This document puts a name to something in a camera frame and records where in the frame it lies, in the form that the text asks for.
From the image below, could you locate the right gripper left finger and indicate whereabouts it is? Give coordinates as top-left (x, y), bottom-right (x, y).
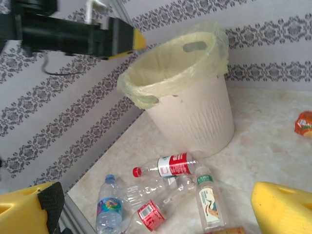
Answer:
top-left (0, 181), bottom-right (66, 234)

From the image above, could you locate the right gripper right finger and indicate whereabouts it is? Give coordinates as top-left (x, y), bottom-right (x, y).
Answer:
top-left (251, 181), bottom-right (312, 234)

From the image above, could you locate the blue cap colourful label bottle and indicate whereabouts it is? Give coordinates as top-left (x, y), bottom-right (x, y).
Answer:
top-left (96, 174), bottom-right (124, 234)

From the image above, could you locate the red label bottle red cap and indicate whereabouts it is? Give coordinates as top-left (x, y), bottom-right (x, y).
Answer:
top-left (133, 152), bottom-right (199, 178)
top-left (121, 175), bottom-right (195, 234)

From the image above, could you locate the yellow-green bin liner bag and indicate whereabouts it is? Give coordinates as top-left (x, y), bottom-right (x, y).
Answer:
top-left (117, 20), bottom-right (230, 110)

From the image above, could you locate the cream plastic bin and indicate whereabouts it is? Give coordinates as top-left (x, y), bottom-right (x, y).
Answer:
top-left (117, 20), bottom-right (236, 156)

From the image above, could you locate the orange juice bottle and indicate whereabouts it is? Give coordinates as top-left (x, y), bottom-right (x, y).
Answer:
top-left (294, 111), bottom-right (312, 137)

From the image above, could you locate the aluminium frame post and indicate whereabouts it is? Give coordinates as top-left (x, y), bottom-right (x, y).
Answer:
top-left (106, 0), bottom-right (134, 25)

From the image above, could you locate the thin black cable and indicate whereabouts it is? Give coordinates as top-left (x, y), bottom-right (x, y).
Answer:
top-left (41, 55), bottom-right (78, 76)

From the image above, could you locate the aluminium side rail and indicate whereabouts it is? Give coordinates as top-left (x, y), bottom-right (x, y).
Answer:
top-left (59, 192), bottom-right (97, 234)

